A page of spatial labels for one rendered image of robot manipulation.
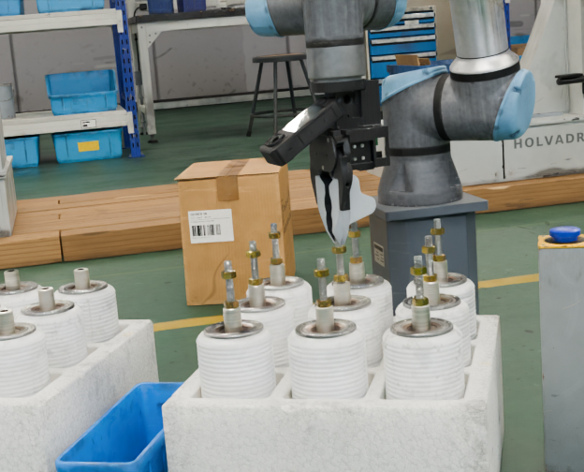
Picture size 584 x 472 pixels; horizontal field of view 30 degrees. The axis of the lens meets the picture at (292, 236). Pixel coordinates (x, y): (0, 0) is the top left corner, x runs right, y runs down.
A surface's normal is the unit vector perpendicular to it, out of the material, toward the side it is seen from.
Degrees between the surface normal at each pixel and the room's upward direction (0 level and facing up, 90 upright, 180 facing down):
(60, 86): 86
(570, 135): 90
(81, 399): 90
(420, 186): 73
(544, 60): 90
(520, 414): 0
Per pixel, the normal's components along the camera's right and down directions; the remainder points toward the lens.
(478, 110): -0.44, 0.39
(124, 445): 0.97, -0.07
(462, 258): 0.22, 0.17
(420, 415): -0.22, 0.20
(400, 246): -0.54, 0.20
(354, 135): 0.43, 0.14
